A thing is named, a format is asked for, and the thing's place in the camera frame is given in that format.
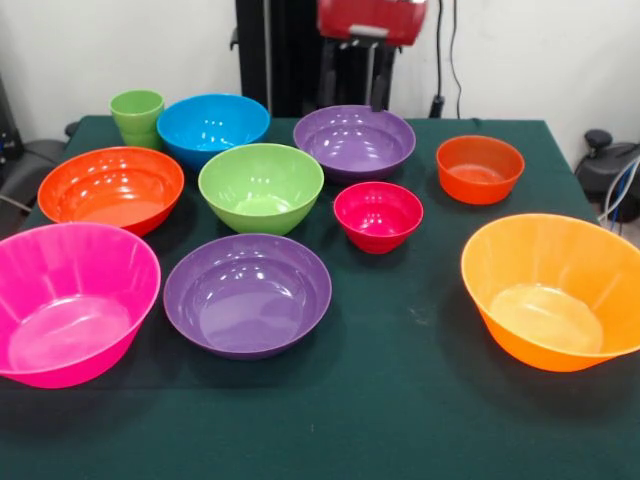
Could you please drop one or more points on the blue plastic bowl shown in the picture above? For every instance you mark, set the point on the blue plastic bowl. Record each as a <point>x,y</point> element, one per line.
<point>210,125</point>

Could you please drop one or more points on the green plastic cup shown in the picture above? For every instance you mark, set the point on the green plastic cup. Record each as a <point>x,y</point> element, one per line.
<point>135,120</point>

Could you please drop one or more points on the large red-orange plastic bowl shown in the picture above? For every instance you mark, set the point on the large red-orange plastic bowl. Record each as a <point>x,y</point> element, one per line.
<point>110,190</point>

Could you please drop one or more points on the black chair base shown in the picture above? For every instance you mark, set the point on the black chair base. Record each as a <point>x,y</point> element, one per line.
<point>600,165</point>
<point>35,165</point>

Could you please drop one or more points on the small red-orange plastic bowl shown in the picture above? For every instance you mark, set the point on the small red-orange plastic bowl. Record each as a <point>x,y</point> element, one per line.
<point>480,170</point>

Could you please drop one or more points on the green plastic bowl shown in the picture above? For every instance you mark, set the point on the green plastic bowl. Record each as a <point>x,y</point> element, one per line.
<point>260,190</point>

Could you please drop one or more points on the large pink plastic bowl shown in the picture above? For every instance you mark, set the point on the large pink plastic bowl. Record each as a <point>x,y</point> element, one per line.
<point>75,300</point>

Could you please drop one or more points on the large orange plastic bowl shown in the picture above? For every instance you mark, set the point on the large orange plastic bowl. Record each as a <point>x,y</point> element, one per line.
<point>550,290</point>

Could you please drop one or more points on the small crimson plastic bowl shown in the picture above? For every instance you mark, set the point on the small crimson plastic bowl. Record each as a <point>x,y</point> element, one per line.
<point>377,215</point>

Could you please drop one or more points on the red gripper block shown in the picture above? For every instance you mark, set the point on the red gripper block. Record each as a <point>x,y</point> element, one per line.
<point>372,15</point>

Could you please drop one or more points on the purple plastic bowl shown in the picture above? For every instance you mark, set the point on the purple plastic bowl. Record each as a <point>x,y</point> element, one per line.
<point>355,145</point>
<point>247,295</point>

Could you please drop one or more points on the dark green tablecloth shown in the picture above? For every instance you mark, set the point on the dark green tablecloth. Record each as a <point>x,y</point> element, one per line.
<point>380,400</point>

